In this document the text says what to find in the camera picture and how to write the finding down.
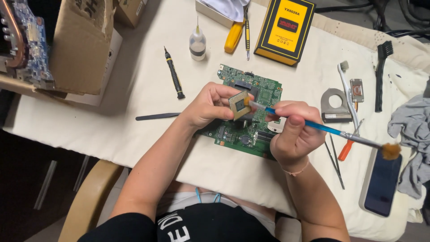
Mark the person's right hand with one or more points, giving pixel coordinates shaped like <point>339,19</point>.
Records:
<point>299,141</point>

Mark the person's left hand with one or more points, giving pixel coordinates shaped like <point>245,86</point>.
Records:
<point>205,107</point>

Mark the blue double-ended brush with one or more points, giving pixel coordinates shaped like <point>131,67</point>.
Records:
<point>322,127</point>

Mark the square processor chip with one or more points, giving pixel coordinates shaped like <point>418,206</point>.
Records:
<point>239,107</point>

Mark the white plastic piece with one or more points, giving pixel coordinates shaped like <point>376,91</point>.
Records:
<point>276,127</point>

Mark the black metal tweezers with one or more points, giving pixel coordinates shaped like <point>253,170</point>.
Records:
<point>335,161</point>

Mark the grey metal cooling fan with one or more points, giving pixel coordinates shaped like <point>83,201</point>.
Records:
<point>331,112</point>

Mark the green motherboard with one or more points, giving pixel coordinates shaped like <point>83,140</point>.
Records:
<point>250,134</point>

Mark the black flat spudger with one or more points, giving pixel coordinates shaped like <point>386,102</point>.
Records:
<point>156,116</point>

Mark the clear needle-tip oil bottle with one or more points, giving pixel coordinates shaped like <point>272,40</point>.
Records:
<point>197,43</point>

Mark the cream table cloth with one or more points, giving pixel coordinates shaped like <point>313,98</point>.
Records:
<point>141,134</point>

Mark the white toothbrush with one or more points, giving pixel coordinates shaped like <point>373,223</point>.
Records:
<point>346,89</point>

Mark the copper heatsink plate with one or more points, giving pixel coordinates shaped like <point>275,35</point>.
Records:
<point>356,90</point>

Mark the black and yellow precision screwdriver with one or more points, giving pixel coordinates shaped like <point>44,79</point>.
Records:
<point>247,35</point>

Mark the smartphone with white case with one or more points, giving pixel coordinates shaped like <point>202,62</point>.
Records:
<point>381,185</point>

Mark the person's white shorts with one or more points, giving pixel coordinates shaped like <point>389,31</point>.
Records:
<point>188,201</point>

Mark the white box with cloth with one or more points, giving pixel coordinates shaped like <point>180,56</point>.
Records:
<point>221,10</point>

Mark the black bristle brush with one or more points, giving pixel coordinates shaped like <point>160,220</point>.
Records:
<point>380,79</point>

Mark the yellow and black box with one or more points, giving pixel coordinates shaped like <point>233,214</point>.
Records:
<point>285,30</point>

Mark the grey crumpled cloth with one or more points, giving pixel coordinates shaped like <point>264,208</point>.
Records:
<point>411,134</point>

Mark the person's black shirt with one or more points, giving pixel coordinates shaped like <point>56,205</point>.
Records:
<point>208,225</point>

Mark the small cardboard box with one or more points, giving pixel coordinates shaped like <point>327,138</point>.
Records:
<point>129,11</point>

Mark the large torn cardboard box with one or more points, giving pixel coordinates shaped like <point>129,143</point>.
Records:
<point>80,50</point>

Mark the wooden chair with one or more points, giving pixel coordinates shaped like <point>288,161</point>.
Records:
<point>84,201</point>

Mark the blue circuit board with heatpipe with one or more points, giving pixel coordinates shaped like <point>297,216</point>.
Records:
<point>30,43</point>

